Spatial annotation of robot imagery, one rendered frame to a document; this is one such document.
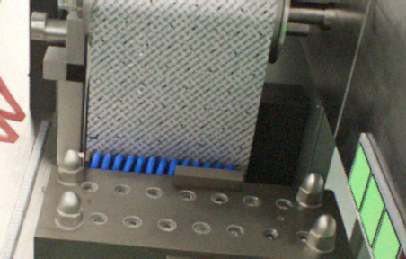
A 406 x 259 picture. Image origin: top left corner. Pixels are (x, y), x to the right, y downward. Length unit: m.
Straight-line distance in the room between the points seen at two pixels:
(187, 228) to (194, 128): 0.17
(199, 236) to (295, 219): 0.14
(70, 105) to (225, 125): 0.24
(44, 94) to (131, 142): 0.39
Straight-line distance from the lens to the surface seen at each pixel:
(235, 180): 1.04
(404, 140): 0.74
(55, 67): 1.11
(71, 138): 1.18
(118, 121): 1.06
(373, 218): 0.79
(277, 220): 1.01
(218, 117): 1.05
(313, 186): 1.03
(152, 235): 0.95
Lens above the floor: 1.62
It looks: 32 degrees down
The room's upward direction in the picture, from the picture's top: 6 degrees clockwise
